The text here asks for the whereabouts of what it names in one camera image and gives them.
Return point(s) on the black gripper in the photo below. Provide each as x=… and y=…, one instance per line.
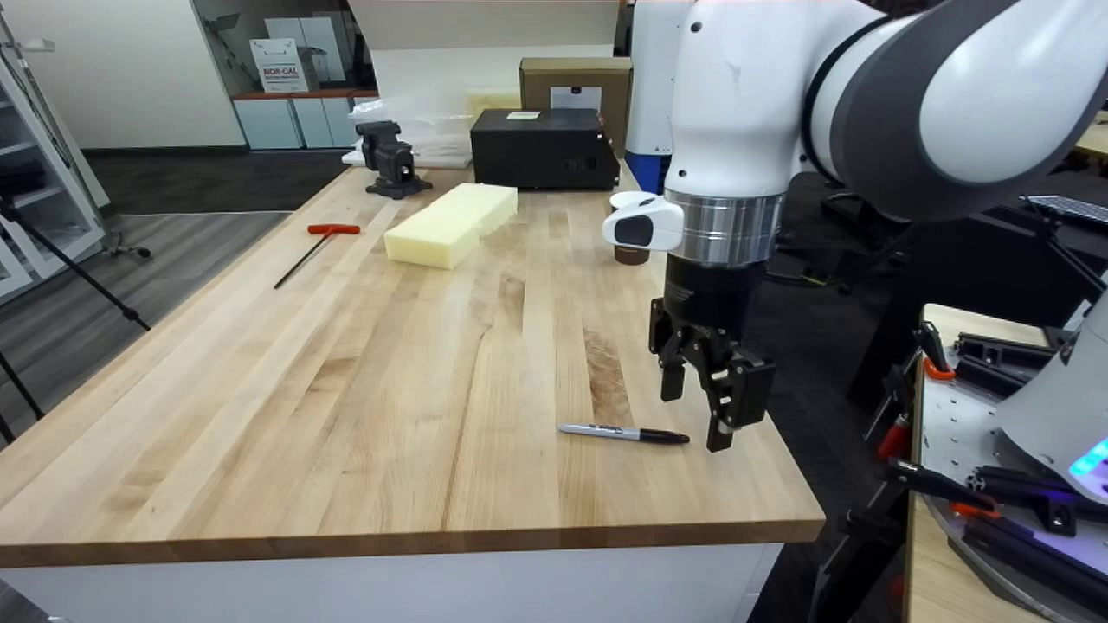
x=710, y=296

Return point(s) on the black marker pen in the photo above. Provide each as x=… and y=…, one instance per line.
x=616, y=432

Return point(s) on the brown paper coffee cup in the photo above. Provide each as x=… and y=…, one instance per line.
x=631, y=252

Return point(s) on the black clamp red grip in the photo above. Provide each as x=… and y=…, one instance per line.
x=912, y=401

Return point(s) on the long bar clamp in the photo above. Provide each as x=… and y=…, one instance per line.
x=859, y=556

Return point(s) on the black control box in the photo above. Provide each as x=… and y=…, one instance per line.
x=541, y=151

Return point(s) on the white pillar blue base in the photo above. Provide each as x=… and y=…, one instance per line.
x=644, y=92

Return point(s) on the yellow foam block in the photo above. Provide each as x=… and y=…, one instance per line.
x=450, y=225

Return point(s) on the black tool on plate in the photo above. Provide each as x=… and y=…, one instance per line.
x=1006, y=361

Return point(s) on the wooden side table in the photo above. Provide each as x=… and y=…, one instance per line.
x=945, y=574

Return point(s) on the brown cardboard box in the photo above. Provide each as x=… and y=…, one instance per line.
x=555, y=79

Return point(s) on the grey white device housing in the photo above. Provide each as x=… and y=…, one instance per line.
x=1068, y=401

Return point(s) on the white drawer cabinet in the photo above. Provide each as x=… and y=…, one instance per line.
x=394, y=589

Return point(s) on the black bench vise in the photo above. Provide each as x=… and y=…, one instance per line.
x=388, y=155

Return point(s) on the wooden office desk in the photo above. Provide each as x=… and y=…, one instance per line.
x=1092, y=139

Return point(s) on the low white shelf cabinet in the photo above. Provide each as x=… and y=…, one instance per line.
x=290, y=123

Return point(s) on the white printed sign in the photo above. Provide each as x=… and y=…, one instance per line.
x=278, y=67

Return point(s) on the white metal rack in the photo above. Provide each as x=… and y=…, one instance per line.
x=39, y=173

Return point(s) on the black camera tripod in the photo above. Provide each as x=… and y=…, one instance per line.
x=82, y=271

